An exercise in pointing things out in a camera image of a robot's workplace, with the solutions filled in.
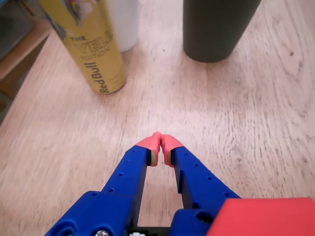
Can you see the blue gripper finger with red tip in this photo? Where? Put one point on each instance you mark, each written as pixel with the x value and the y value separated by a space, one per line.
pixel 199 182
pixel 123 177

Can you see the tall gray glass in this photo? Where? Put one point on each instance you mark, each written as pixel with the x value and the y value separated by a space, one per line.
pixel 216 29

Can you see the yellow Red Bull can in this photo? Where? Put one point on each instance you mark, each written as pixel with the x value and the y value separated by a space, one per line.
pixel 96 54

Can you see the large white paper cup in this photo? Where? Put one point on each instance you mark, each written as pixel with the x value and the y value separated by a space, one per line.
pixel 125 24

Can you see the wooden chair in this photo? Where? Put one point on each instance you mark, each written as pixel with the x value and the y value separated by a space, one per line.
pixel 22 56

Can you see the red camera mount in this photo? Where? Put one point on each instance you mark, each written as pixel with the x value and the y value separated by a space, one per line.
pixel 265 218

